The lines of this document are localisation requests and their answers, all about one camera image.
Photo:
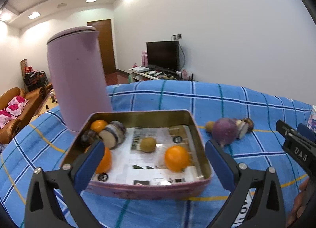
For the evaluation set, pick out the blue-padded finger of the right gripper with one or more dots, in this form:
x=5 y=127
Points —
x=306 y=132

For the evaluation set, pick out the large cut sugarcane piece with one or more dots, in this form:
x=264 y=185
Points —
x=113 y=134

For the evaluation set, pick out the brown wooden door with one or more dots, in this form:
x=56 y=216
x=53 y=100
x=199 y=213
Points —
x=106 y=44

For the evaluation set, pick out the large orange mandarin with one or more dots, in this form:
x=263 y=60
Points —
x=106 y=162

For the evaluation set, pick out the purple round radish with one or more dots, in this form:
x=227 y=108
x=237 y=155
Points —
x=225 y=131

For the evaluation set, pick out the dark water chestnut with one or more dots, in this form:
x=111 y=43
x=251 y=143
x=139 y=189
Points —
x=250 y=124
x=89 y=137

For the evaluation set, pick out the brown leather sofa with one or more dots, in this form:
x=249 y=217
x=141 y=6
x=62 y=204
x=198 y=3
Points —
x=11 y=125

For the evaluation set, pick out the black television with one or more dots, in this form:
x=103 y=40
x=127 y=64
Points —
x=164 y=54

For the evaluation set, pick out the pink floral cushion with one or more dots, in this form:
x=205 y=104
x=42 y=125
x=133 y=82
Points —
x=16 y=105

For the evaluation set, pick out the tiny orange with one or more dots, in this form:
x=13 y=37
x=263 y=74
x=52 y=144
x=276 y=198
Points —
x=98 y=125

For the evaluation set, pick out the brown longan fruit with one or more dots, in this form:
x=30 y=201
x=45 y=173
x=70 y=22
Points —
x=148 y=145
x=209 y=126

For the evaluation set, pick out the white TV stand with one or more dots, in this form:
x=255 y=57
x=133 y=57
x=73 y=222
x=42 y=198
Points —
x=140 y=74

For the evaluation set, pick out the blue plaid tablecloth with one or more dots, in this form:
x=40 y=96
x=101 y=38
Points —
x=44 y=142

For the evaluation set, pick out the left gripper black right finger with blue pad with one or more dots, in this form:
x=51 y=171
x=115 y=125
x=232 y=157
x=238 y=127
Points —
x=267 y=206

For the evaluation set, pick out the small orange mandarin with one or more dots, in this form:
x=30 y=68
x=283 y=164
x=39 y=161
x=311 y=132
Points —
x=177 y=158

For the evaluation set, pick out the small cut sugarcane piece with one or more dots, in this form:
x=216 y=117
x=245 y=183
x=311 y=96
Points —
x=242 y=127

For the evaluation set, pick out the pink metal tin box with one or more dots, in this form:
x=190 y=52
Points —
x=146 y=119

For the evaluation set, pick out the white floral enamel mug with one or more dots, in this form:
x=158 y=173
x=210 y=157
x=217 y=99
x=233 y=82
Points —
x=311 y=124

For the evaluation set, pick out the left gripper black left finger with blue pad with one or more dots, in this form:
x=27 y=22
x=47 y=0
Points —
x=42 y=208

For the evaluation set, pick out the tall pink cylindrical container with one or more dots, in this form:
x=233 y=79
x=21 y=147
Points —
x=77 y=75

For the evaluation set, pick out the person's hand holding gripper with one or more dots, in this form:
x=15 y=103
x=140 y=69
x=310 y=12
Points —
x=298 y=207

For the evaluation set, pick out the printed paper sheet in tin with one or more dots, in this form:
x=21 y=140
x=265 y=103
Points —
x=131 y=166

